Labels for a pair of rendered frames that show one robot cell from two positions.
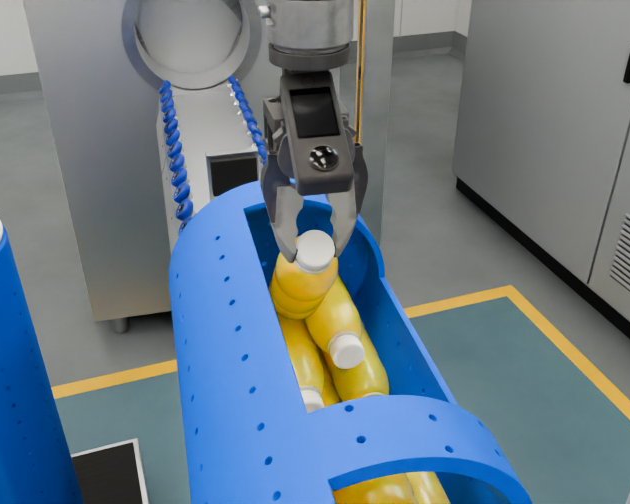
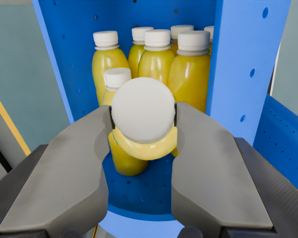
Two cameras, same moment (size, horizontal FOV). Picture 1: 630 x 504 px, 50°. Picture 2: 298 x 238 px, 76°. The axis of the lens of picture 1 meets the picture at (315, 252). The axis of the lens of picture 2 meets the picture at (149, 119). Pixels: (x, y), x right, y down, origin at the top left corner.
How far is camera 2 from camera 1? 0.58 m
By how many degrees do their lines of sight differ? 28
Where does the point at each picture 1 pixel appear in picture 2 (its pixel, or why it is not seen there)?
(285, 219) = (210, 141)
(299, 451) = not seen: outside the picture
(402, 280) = not seen: hidden behind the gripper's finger
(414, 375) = (69, 55)
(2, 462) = (267, 117)
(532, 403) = (48, 133)
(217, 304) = (259, 84)
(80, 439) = not seen: hidden behind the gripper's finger
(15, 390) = (270, 143)
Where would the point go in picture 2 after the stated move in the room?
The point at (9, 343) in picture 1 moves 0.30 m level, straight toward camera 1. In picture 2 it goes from (281, 163) to (279, 87)
